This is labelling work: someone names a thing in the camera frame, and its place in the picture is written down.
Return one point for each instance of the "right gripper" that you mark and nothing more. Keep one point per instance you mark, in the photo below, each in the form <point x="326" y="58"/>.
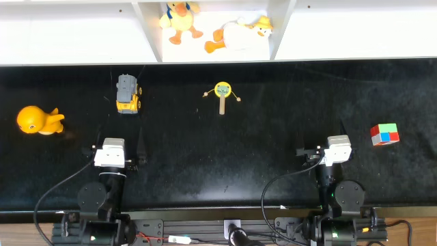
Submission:
<point x="315" y="157"/>

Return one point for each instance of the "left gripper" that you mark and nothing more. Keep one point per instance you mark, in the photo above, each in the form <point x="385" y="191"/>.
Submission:
<point x="131" y="164"/>

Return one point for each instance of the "grey and yellow toy truck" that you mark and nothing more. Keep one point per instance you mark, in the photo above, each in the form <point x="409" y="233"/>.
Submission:
<point x="127" y="92"/>

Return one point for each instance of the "many-coloured puzzle cube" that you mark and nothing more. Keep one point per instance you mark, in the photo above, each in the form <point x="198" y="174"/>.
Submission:
<point x="385" y="135"/>

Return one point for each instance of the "yellow rubber duck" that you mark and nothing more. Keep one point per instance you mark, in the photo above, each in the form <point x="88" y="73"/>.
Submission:
<point x="32" y="119"/>

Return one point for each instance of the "yellow rattle drum toy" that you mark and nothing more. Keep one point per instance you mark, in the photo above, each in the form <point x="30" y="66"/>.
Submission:
<point x="223" y="90"/>

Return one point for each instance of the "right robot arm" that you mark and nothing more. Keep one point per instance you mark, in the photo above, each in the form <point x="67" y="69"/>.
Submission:
<point x="350" y="196"/>

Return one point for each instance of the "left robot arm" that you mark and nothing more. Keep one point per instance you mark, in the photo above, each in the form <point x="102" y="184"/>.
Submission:
<point x="92" y="196"/>

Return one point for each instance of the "white shelf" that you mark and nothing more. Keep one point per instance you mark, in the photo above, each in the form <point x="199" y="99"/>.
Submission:
<point x="341" y="34"/>

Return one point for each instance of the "white plush duck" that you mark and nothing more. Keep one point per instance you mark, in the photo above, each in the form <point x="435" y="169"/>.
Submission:
<point x="242" y="36"/>

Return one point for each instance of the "yellow plush duck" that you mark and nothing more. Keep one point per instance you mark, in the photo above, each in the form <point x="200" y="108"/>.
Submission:
<point x="181" y="22"/>

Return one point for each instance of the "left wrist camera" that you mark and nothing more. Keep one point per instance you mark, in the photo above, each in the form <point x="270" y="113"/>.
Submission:
<point x="110" y="153"/>

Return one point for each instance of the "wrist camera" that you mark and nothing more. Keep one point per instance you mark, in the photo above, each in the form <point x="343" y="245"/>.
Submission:
<point x="338" y="150"/>
<point x="110" y="153"/>

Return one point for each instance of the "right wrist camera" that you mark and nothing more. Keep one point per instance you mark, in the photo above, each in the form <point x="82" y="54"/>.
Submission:
<point x="338" y="150"/>

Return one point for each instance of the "mounting rail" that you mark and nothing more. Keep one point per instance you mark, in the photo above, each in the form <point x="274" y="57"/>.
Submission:
<point x="205" y="227"/>

